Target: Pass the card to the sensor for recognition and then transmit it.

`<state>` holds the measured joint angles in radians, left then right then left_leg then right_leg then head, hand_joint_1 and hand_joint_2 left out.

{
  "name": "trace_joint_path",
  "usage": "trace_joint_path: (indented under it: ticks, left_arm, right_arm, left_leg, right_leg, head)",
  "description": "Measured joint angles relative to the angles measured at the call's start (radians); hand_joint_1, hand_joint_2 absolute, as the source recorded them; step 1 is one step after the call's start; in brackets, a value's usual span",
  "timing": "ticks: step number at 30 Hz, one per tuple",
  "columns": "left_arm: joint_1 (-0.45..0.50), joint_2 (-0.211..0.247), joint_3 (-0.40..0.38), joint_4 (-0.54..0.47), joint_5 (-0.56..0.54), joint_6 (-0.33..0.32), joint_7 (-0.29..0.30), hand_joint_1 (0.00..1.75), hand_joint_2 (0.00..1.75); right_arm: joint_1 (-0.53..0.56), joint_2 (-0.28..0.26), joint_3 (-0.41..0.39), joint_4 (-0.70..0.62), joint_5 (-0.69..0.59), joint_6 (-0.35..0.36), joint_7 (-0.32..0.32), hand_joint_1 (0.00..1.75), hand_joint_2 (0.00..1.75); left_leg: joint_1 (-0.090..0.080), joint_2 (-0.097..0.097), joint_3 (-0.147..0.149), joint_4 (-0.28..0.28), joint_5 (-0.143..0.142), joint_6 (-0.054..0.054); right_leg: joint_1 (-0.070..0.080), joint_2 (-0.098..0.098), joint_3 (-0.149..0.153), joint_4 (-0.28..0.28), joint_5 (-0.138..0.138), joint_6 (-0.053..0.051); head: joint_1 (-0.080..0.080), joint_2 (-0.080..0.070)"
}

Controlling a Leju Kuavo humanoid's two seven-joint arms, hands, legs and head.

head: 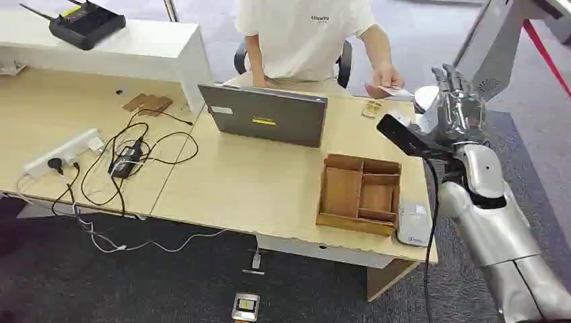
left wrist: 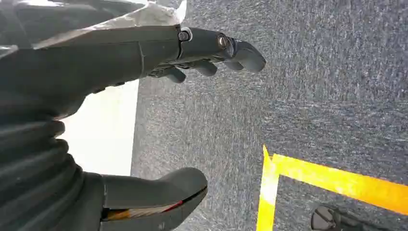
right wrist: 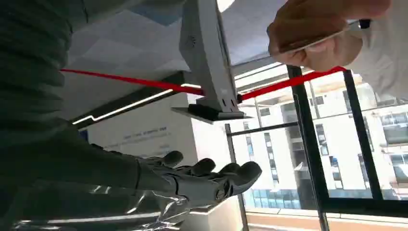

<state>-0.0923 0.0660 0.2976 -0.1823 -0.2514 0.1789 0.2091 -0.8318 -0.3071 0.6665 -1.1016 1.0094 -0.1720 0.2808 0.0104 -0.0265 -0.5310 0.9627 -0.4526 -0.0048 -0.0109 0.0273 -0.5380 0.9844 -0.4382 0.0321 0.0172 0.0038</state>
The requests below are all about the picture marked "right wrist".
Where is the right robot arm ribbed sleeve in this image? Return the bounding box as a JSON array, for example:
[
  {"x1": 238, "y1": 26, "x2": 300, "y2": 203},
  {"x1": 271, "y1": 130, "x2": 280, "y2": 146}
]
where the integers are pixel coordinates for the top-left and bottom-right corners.
[{"x1": 0, "y1": 0, "x2": 186, "y2": 151}]

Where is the black window frame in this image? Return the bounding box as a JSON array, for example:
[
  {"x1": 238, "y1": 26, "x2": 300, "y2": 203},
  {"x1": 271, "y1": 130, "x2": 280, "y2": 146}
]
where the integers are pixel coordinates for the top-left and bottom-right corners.
[{"x1": 224, "y1": 64, "x2": 408, "y2": 231}]

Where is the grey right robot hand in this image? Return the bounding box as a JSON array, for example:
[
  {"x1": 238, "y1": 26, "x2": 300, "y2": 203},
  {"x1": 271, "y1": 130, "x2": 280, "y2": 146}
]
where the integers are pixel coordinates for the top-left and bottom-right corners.
[{"x1": 0, "y1": 122, "x2": 263, "y2": 231}]

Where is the grey barrier post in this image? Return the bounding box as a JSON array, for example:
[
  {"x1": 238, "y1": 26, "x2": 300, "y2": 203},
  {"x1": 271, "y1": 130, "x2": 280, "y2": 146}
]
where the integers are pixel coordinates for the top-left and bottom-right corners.
[{"x1": 171, "y1": 0, "x2": 253, "y2": 125}]

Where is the red barrier belt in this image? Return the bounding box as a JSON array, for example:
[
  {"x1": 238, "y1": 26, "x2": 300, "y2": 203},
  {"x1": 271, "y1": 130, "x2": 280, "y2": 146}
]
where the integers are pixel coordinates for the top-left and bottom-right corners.
[
  {"x1": 237, "y1": 65, "x2": 347, "y2": 102},
  {"x1": 60, "y1": 68, "x2": 205, "y2": 96}
]

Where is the person's hand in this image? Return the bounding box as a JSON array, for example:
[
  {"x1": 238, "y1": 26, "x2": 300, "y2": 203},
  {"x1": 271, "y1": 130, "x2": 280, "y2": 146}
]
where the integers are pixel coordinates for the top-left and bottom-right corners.
[{"x1": 267, "y1": 0, "x2": 392, "y2": 73}]

